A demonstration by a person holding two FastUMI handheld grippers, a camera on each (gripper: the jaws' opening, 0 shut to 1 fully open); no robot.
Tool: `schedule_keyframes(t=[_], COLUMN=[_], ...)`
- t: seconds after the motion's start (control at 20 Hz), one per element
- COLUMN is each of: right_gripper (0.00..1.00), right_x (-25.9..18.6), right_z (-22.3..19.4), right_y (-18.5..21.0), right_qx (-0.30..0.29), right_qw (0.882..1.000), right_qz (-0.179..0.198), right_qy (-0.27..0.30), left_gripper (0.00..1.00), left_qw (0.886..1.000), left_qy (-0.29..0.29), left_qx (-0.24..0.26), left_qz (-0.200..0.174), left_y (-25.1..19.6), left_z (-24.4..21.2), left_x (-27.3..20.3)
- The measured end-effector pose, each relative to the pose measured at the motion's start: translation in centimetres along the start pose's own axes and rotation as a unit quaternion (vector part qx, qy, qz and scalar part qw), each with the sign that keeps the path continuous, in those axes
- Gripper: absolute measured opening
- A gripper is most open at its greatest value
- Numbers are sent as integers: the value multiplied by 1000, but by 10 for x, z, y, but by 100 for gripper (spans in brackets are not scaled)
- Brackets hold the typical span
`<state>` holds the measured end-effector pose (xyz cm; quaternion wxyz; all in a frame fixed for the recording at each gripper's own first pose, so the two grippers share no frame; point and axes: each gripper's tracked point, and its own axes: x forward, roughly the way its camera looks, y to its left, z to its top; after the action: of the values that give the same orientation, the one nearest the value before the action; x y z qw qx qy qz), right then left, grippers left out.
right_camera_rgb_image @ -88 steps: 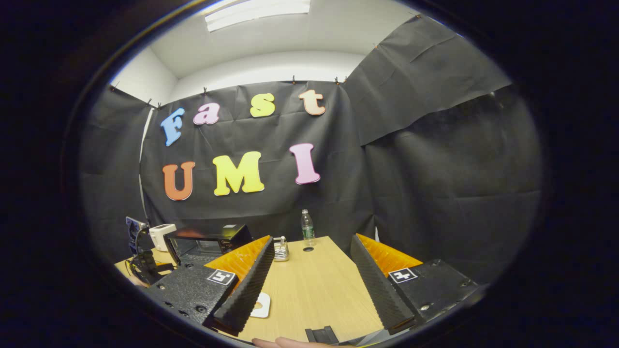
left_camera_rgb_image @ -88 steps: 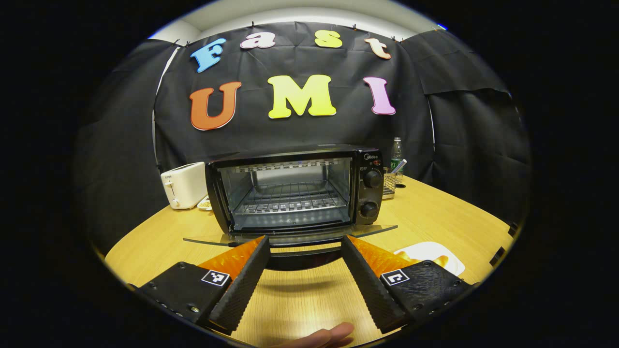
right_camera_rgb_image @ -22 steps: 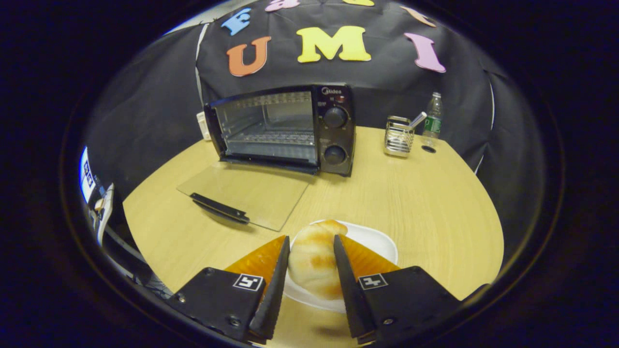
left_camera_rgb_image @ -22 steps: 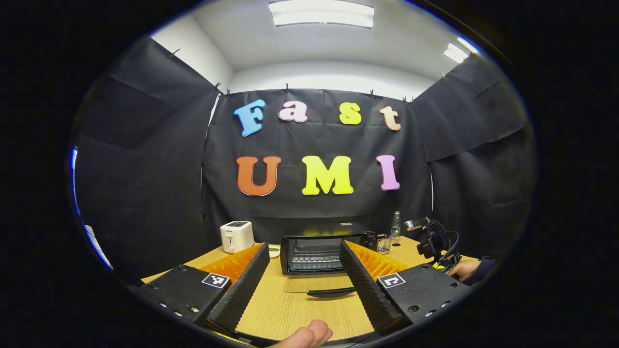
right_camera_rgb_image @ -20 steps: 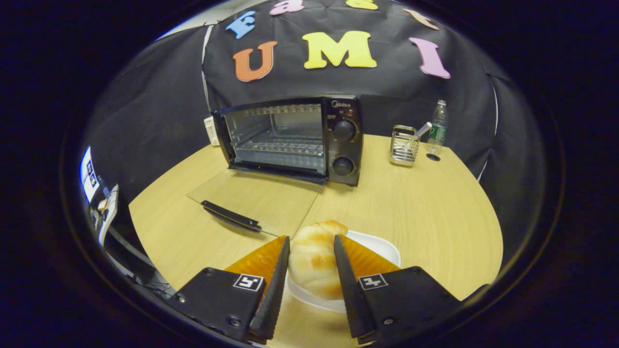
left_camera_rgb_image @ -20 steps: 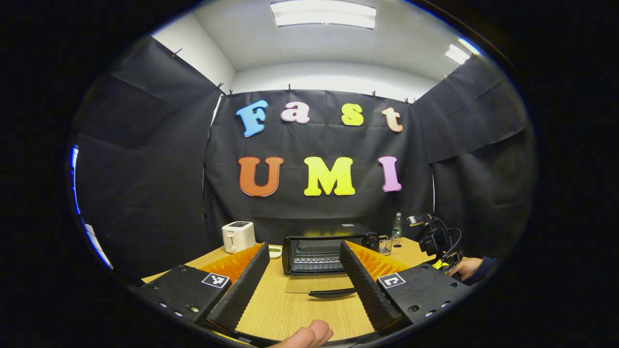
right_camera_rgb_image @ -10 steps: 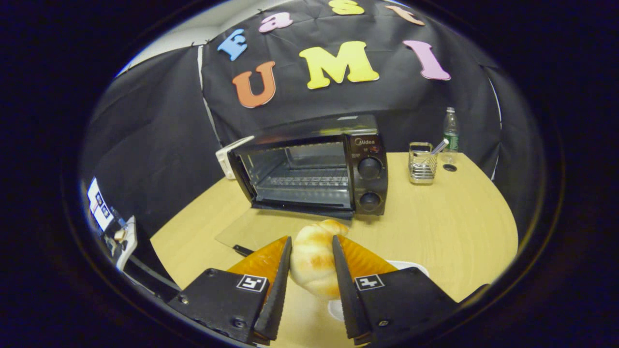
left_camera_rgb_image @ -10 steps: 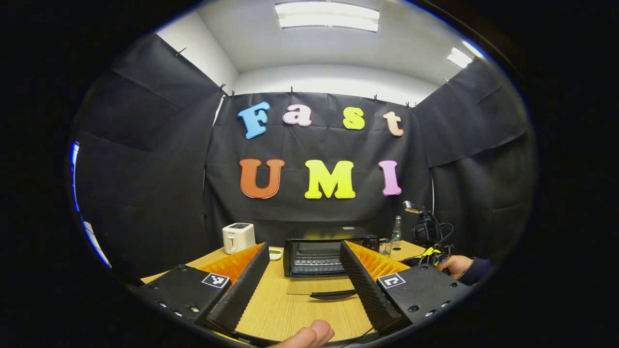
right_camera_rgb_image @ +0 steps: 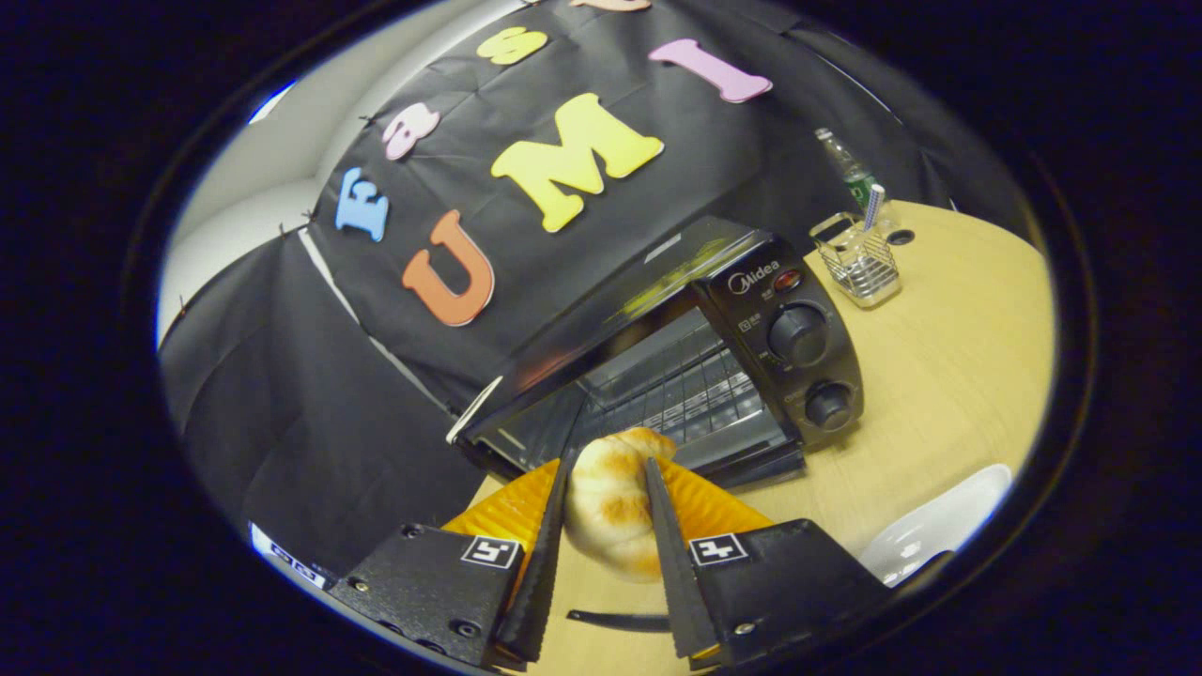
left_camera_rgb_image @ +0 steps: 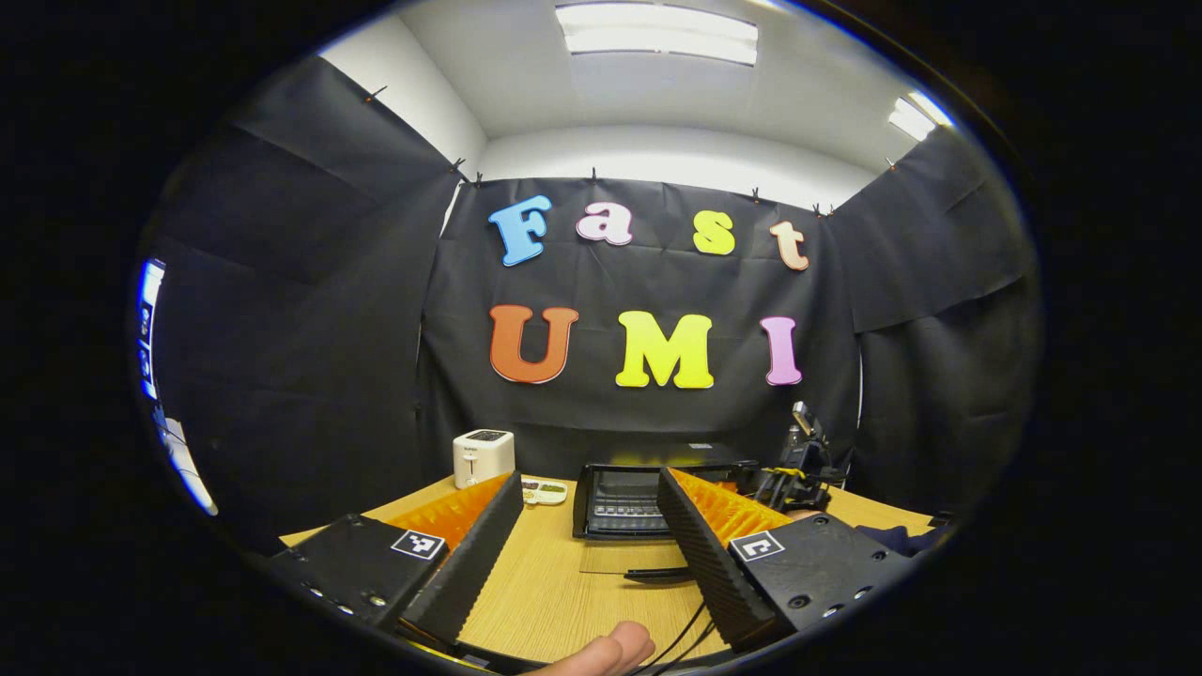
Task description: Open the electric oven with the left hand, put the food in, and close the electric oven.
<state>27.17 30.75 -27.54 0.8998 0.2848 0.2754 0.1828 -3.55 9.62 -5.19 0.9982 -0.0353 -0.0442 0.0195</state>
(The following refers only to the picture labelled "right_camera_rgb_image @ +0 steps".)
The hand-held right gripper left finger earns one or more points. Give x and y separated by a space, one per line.
540 563

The white plate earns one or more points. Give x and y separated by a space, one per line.
930 530

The golden bread roll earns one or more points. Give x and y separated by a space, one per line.
610 498

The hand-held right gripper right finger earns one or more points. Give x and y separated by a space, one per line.
669 563

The blue striped stick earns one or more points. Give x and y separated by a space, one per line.
874 207

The green plastic bottle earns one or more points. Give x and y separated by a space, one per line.
850 169

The black table grommet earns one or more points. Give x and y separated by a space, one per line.
900 237

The black electric oven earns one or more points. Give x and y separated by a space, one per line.
798 338

